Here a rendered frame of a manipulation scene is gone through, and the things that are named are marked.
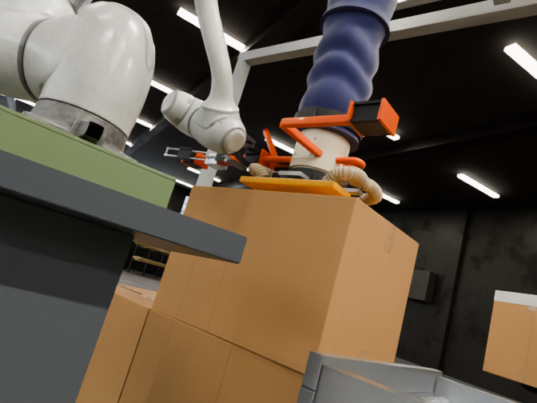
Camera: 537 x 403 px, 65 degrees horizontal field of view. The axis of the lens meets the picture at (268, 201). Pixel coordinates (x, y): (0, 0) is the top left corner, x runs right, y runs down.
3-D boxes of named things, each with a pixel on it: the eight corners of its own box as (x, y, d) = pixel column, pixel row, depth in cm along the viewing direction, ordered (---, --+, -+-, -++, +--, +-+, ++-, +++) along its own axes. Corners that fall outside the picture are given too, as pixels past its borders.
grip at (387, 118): (395, 137, 94) (399, 117, 95) (379, 118, 88) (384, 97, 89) (360, 137, 100) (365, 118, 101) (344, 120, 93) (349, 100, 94)
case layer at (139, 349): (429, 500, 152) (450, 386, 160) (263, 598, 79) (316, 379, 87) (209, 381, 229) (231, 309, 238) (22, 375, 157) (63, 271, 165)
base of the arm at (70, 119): (23, 113, 57) (40, 77, 58) (7, 134, 74) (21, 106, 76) (146, 168, 67) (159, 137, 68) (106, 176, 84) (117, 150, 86)
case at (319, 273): (390, 383, 116) (419, 243, 124) (311, 377, 87) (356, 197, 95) (238, 325, 156) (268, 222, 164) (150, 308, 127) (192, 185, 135)
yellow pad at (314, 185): (350, 201, 116) (354, 184, 117) (332, 188, 108) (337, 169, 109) (257, 193, 138) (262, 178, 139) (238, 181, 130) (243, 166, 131)
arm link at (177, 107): (188, 135, 134) (208, 149, 125) (149, 111, 122) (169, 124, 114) (205, 106, 134) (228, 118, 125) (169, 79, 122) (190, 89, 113)
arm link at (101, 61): (101, 110, 64) (153, -8, 69) (1, 85, 67) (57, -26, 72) (143, 150, 80) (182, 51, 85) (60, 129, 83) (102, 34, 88)
